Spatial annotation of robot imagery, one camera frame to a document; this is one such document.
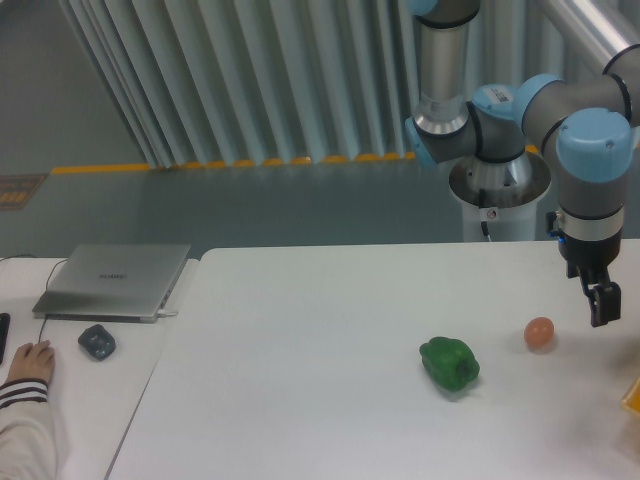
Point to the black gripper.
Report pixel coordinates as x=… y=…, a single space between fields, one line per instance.
x=589 y=246

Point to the white striped sleeve forearm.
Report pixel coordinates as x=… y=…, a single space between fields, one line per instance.
x=28 y=447

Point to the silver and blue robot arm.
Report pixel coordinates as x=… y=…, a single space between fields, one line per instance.
x=509 y=142

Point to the green bell pepper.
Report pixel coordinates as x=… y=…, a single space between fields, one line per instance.
x=450 y=363

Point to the person's hand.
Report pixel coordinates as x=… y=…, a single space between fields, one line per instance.
x=33 y=362

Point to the brown egg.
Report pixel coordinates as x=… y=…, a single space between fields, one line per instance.
x=539 y=332

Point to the yellow container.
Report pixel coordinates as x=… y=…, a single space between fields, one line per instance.
x=631 y=400

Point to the white folding partition screen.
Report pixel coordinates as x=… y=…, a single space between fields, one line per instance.
x=257 y=82

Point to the silver closed laptop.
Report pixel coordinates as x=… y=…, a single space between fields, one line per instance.
x=117 y=282

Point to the small dark grey tray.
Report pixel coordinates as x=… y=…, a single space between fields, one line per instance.
x=97 y=342

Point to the black phone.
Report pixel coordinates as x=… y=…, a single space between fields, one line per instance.
x=5 y=320

